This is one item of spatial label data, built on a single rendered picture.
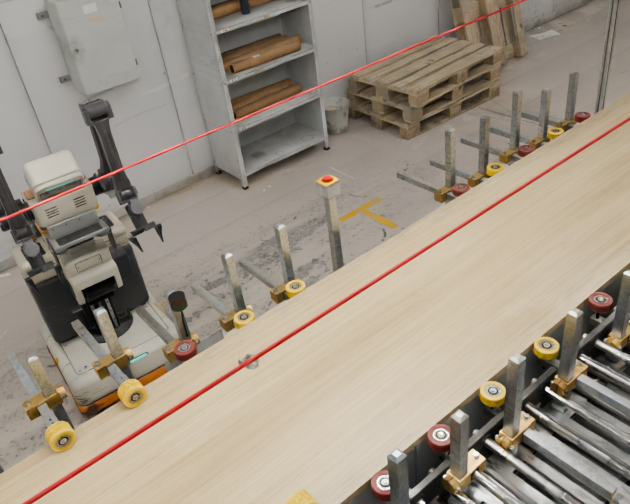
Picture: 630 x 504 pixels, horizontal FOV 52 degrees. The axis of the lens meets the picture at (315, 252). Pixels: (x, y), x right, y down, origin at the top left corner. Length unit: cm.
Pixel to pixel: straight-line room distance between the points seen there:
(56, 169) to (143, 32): 225
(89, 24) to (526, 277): 319
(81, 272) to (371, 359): 154
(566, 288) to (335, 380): 93
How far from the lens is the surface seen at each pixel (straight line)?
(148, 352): 346
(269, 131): 571
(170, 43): 508
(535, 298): 247
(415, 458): 220
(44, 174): 290
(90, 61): 459
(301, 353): 227
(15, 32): 467
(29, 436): 371
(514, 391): 195
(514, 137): 351
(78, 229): 304
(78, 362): 353
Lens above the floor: 247
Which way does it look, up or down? 35 degrees down
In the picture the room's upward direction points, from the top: 8 degrees counter-clockwise
